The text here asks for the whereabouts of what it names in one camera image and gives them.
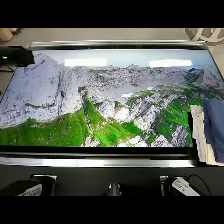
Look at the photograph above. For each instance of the silver frame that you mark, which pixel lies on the silver frame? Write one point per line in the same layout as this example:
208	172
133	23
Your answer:
100	162

